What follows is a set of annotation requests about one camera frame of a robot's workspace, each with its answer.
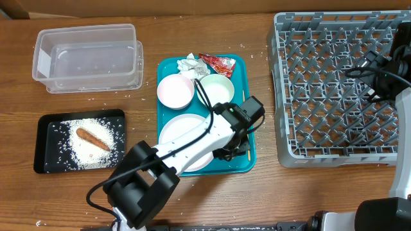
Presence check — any large white plate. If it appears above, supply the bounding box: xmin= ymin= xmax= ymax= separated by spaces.
xmin=159 ymin=114 xmax=213 ymax=173

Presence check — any orange carrot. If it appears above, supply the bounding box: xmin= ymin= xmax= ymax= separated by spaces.
xmin=76 ymin=128 xmax=110 ymax=151

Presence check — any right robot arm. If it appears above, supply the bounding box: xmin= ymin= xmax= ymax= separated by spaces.
xmin=300 ymin=22 xmax=410 ymax=231

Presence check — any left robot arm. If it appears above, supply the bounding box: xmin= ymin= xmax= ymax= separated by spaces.
xmin=103 ymin=100 xmax=265 ymax=230

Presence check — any grey dishwasher rack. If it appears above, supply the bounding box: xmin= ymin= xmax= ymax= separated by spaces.
xmin=267 ymin=10 xmax=410 ymax=167

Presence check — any wooden chopstick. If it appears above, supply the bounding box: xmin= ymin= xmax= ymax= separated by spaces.
xmin=242 ymin=90 xmax=250 ymax=161

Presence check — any white bowl right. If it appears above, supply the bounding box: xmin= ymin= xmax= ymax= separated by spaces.
xmin=200 ymin=74 xmax=234 ymax=107

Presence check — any white bowl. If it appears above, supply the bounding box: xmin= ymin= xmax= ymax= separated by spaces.
xmin=157 ymin=74 xmax=195 ymax=110
xmin=200 ymin=74 xmax=234 ymax=107

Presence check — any teal serving tray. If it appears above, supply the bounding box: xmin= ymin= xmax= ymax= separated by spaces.
xmin=157 ymin=54 xmax=257 ymax=176

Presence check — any red snack wrapper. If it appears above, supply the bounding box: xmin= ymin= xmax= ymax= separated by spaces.
xmin=198 ymin=53 xmax=236 ymax=79

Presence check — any white bowl left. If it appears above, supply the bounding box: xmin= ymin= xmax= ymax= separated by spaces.
xmin=157 ymin=74 xmax=195 ymax=110

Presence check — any crumpled white napkin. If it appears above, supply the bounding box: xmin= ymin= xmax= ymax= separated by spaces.
xmin=177 ymin=53 xmax=211 ymax=81

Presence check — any black plastic tray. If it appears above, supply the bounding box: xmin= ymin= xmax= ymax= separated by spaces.
xmin=33 ymin=109 xmax=126 ymax=174

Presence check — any pile of white rice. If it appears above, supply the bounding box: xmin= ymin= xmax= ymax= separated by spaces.
xmin=63 ymin=119 xmax=115 ymax=170

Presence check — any clear plastic bin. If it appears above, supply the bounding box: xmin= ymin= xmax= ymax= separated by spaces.
xmin=31 ymin=24 xmax=144 ymax=94

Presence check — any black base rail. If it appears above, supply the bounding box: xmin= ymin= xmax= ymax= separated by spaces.
xmin=146 ymin=221 xmax=307 ymax=231

